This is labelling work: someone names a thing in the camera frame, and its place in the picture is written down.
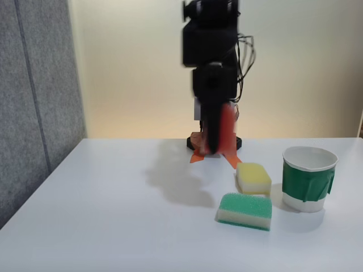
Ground red and white sponge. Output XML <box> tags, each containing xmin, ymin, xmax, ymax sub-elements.
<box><xmin>220</xmin><ymin>103</ymin><xmax>238</xmax><ymax>155</ymax></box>

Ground orange tape strip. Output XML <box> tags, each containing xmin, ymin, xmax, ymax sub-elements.
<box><xmin>189</xmin><ymin>131</ymin><xmax>206</xmax><ymax>164</ymax></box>
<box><xmin>222</xmin><ymin>152</ymin><xmax>242</xmax><ymax>171</ymax></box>

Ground yellow and white sponge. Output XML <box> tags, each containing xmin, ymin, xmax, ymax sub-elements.
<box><xmin>235</xmin><ymin>162</ymin><xmax>272</xmax><ymax>196</ymax></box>

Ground green and white sponge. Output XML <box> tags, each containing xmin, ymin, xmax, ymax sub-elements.
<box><xmin>217</xmin><ymin>192</ymin><xmax>273</xmax><ymax>232</ymax></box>

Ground paper cup with green tape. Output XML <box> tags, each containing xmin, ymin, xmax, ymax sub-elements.
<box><xmin>282</xmin><ymin>146</ymin><xmax>339</xmax><ymax>213</ymax></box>

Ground grey felt partition panel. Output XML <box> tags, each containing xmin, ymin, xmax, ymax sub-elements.
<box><xmin>0</xmin><ymin>0</ymin><xmax>87</xmax><ymax>230</ymax></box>

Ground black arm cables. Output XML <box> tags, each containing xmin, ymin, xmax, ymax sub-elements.
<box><xmin>234</xmin><ymin>33</ymin><xmax>258</xmax><ymax>121</ymax></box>

